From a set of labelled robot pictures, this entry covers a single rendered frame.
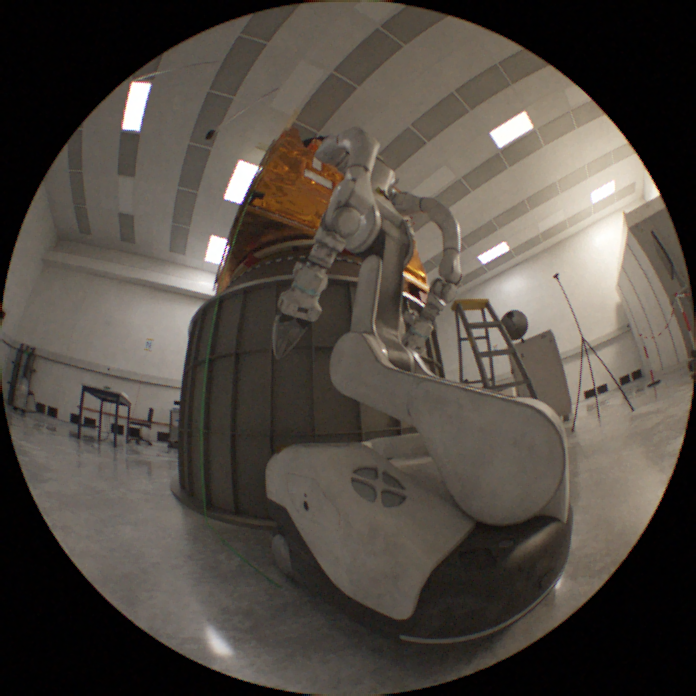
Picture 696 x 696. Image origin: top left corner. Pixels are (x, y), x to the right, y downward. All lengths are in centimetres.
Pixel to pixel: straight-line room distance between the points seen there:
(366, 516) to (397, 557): 7
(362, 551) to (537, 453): 25
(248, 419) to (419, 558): 91
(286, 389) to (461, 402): 79
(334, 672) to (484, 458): 40
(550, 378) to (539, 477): 396
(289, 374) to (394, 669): 102
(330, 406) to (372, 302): 53
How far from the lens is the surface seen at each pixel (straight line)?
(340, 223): 52
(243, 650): 50
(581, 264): 930
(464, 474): 38
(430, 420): 39
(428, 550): 32
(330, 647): 49
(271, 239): 187
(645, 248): 596
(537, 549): 37
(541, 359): 433
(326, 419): 100
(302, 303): 54
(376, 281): 65
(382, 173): 105
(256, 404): 106
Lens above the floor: 38
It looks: 22 degrees up
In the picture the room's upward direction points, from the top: 4 degrees counter-clockwise
